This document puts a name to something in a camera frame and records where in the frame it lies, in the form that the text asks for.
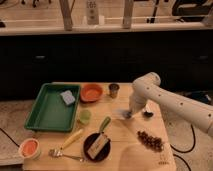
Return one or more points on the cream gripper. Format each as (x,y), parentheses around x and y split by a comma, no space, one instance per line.
(133,110)

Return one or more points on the grey towel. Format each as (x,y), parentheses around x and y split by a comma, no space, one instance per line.
(120,114)

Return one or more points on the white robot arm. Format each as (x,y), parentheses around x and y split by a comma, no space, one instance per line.
(147,87)

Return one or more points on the red bowl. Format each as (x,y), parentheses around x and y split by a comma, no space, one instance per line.
(91,93)

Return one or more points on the white bowl orange inside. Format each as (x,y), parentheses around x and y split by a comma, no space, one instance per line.
(29,149)

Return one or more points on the small metal cup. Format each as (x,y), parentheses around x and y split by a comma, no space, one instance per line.
(113,90)

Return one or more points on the bunch of brown grapes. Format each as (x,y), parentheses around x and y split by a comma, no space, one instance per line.
(154,143)

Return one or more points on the wooden block in pan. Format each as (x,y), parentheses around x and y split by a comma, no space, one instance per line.
(97,145)

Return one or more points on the small green cup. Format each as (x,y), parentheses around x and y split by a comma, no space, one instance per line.
(84,117)

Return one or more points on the blue grey sponge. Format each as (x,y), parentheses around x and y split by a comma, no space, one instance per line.
(68,97)

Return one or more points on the dark blue floor object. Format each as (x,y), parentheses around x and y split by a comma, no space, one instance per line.
(202,97)

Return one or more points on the green plastic tray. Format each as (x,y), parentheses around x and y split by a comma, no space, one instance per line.
(50,113)

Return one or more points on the black pan green handle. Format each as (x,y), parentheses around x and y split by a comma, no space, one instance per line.
(103,154)

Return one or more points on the yellow handled utensil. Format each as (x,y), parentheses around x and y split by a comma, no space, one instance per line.
(75,136)

